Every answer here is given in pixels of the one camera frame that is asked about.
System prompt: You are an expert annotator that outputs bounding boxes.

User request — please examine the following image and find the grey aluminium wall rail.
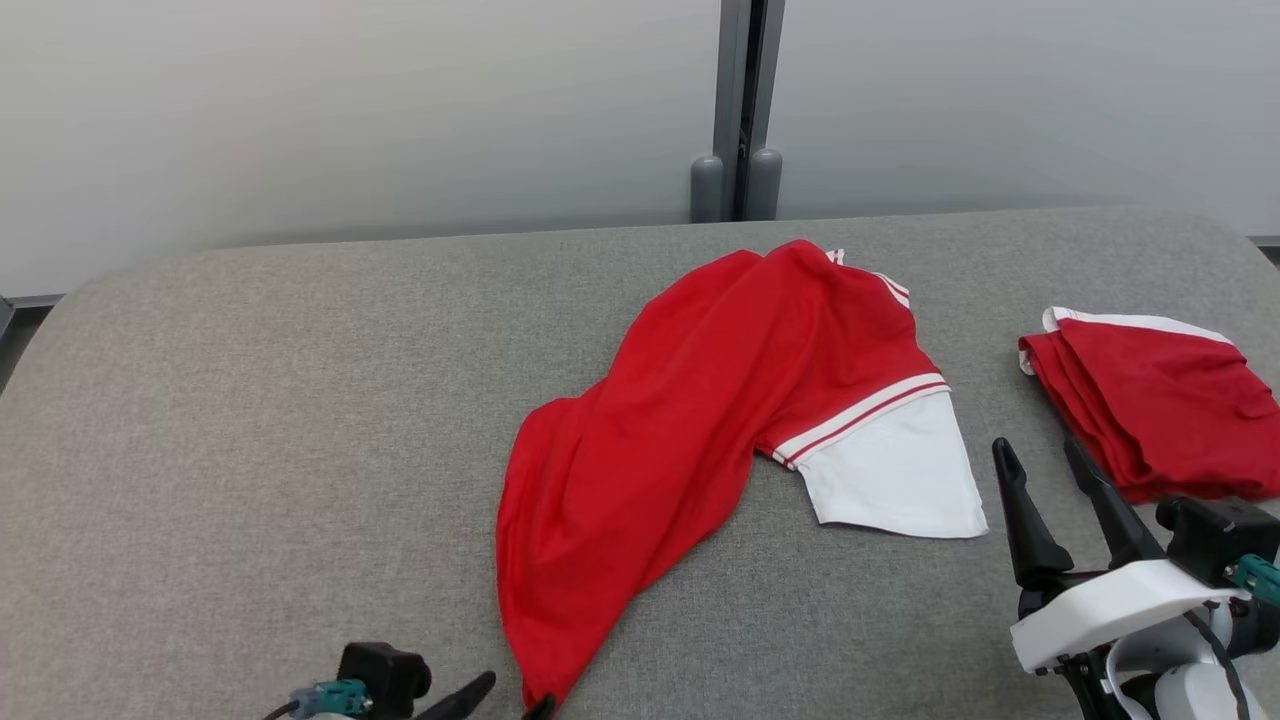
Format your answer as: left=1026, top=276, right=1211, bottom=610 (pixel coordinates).
left=690, top=0, right=786, bottom=223

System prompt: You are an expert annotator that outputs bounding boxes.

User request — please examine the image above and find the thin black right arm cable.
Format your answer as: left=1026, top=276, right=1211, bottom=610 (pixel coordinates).
left=1182, top=608, right=1253, bottom=720

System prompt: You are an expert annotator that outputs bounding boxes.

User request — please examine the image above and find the red jersey with white sleeves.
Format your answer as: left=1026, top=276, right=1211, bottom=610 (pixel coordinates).
left=495, top=238, right=991, bottom=713

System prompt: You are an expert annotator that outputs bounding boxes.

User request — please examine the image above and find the teal cable connector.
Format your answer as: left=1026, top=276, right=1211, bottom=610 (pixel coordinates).
left=1235, top=555, right=1280, bottom=606
left=290, top=680, right=369, bottom=719

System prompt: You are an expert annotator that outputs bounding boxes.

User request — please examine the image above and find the red shirt pile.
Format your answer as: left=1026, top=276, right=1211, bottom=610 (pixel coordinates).
left=1018, top=305, right=1280, bottom=504

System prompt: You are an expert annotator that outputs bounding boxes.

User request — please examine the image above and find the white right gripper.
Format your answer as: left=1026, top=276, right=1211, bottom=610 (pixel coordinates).
left=992, top=436, right=1251, bottom=676

